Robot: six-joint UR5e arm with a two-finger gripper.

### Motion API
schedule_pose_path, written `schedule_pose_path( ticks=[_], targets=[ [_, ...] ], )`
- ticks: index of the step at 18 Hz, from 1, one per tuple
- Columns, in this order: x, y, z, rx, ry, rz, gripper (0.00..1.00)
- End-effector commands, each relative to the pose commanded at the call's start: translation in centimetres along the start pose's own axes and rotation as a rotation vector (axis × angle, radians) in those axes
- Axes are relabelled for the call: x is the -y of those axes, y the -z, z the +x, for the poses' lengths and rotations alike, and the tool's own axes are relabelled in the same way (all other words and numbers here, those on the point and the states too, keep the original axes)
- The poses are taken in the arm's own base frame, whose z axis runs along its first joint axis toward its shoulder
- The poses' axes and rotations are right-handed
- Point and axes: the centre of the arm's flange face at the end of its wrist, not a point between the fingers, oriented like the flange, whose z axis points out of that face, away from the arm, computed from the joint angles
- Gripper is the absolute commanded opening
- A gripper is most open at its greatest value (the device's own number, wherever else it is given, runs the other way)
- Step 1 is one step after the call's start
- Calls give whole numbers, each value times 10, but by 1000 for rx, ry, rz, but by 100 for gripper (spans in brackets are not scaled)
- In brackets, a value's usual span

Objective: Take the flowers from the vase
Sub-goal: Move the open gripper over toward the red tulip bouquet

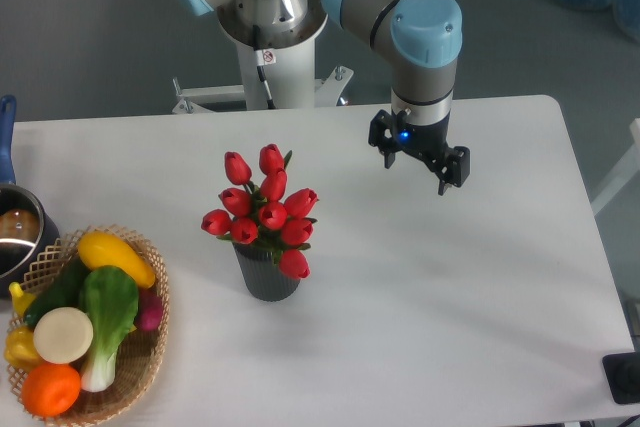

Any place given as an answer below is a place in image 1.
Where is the woven wicker basket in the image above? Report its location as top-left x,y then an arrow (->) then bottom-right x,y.
20,225 -> 170,426

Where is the dark green cucumber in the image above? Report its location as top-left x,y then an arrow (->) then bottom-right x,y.
23,256 -> 90,329

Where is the yellow bell pepper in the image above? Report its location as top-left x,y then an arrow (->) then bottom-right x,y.
4,326 -> 43,372

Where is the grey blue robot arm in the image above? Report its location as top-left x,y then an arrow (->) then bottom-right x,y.
181,0 -> 470,189

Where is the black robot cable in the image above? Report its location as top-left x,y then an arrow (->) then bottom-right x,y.
252,25 -> 277,111

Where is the white furniture frame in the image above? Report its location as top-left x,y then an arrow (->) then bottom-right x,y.
590,118 -> 639,216

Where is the yellow squash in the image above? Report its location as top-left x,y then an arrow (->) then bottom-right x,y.
77,231 -> 156,289

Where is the dark grey ribbed vase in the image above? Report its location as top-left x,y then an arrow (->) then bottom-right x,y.
233,243 -> 300,302

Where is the purple red radish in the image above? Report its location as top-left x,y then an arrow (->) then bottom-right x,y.
134,290 -> 164,332

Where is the red tulip bouquet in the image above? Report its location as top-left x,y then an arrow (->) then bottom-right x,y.
201,144 -> 319,280

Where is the orange fruit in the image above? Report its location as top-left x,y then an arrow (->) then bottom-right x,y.
21,364 -> 81,417

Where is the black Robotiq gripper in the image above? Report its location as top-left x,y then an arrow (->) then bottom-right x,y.
368,110 -> 470,196

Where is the cream round disc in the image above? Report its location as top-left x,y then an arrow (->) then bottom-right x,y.
33,307 -> 93,364

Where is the black device at edge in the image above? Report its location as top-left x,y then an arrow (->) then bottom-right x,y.
602,352 -> 639,405

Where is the small yellow gourd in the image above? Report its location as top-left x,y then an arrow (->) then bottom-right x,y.
8,282 -> 36,317

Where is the green bok choy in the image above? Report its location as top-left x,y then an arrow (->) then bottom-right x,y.
81,266 -> 139,393

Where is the blue handled saucepan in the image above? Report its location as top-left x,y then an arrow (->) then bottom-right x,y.
1,95 -> 59,299

